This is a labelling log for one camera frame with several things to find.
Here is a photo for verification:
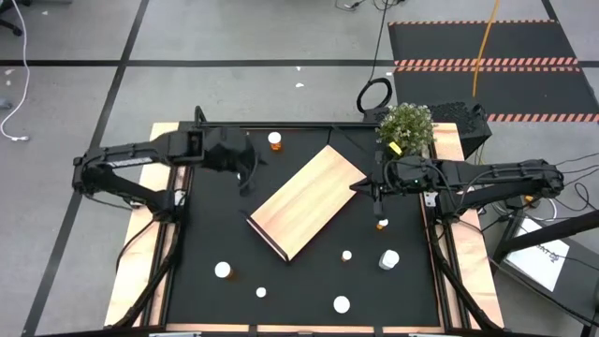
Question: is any black hazard-striped floor mat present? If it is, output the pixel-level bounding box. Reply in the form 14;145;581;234
387;19;581;66
392;65;599;125

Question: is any white medicine bottle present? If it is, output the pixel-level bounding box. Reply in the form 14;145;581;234
377;249;402;271

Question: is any yellow cable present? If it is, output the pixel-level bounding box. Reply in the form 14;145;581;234
471;0;502;98

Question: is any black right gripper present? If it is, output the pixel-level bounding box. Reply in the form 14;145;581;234
349;156;439;219

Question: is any black office chair base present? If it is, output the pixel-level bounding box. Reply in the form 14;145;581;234
0;0;33;37

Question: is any black metal rig frame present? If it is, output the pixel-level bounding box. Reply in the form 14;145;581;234
103;105;506;337

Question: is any wooden cutting board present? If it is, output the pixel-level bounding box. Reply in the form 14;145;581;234
245;143;368;263

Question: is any black table mat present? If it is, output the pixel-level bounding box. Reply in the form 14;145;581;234
164;122;442;328

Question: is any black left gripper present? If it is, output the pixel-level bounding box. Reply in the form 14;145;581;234
203;126;269;197

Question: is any potted green plant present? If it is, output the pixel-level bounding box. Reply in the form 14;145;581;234
375;102;437;158

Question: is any white cable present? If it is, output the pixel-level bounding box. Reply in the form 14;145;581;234
0;0;32;142

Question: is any white paper sheet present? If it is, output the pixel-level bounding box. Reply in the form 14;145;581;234
504;217;571;293

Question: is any black coiled cable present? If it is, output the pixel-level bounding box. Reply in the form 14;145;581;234
356;0;394;115

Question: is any black side cart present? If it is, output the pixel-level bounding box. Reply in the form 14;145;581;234
490;208;599;337

